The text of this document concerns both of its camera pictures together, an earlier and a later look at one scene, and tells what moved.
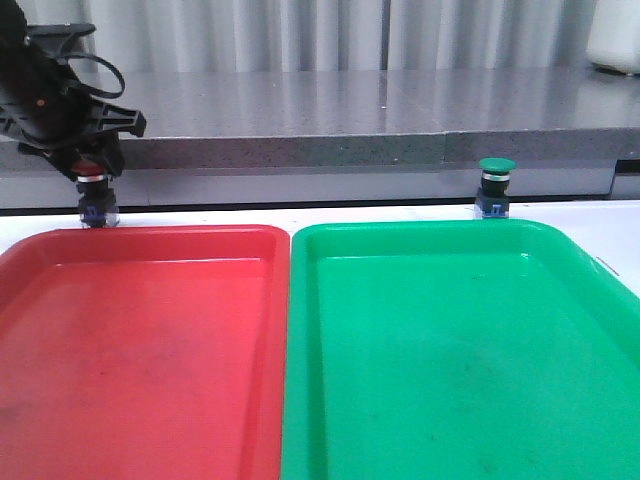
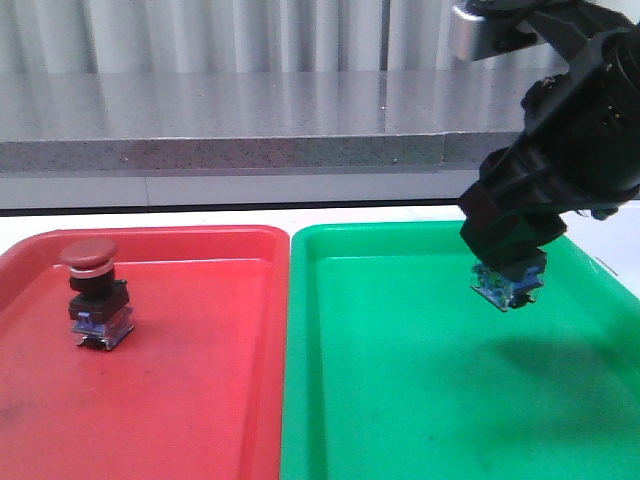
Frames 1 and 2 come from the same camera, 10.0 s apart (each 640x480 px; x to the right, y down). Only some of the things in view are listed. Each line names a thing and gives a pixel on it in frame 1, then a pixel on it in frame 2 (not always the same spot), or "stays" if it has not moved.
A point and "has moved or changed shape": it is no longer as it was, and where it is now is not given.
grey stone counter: x=331 y=136 stays
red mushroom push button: x=98 y=207 -> x=100 y=307
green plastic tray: x=456 y=349 stays
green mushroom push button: x=491 y=200 has moved or changed shape
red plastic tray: x=147 y=352 stays
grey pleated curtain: x=329 y=35 stays
